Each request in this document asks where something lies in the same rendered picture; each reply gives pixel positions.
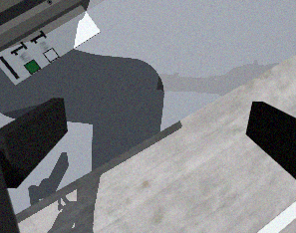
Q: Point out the white pick list paper strip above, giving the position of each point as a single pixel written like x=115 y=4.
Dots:
x=41 y=48

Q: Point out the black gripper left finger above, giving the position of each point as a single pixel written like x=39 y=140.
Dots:
x=24 y=142

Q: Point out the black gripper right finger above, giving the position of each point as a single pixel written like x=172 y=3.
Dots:
x=275 y=132

